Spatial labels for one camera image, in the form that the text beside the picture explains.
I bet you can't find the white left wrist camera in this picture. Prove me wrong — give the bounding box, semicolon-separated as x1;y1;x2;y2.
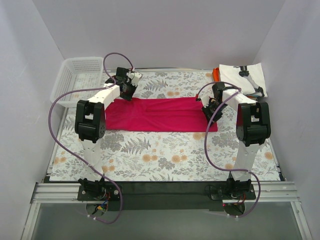
127;71;143;87

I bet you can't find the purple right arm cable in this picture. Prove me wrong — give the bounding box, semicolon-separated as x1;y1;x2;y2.
196;83;262;219

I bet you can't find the magenta t shirt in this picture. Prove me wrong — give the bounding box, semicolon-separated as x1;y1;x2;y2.
105;97;208;132

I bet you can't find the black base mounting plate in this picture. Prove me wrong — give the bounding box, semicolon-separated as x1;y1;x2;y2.
77;180;258;211

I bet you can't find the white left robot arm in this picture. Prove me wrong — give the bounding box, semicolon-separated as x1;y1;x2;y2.
75;67;142;200

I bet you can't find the orange folded t shirt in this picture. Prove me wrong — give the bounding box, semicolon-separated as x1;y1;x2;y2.
212;67;221;82

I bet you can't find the white printed folded t shirt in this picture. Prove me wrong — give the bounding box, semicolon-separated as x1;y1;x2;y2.
219;63;268;98

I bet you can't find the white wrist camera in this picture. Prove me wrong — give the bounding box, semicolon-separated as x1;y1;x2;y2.
127;71;143;87
195;94;211;108

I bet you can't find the aluminium frame rail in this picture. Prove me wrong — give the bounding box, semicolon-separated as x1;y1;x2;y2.
31;181;312;240

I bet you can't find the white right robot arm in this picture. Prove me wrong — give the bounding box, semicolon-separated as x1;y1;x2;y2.
195;81;271;200

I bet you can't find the floral table mat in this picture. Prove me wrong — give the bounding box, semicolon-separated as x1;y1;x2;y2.
49;70;280;182

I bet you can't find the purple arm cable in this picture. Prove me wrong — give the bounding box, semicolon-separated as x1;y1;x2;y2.
48;52;137;224
196;83;262;219

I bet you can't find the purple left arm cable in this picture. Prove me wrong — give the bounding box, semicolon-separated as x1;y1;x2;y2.
48;52;137;224

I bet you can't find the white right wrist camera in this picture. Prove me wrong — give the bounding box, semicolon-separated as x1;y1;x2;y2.
195;94;211;108

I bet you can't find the white plastic basket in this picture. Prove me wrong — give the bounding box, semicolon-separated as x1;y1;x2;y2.
50;57;104;108

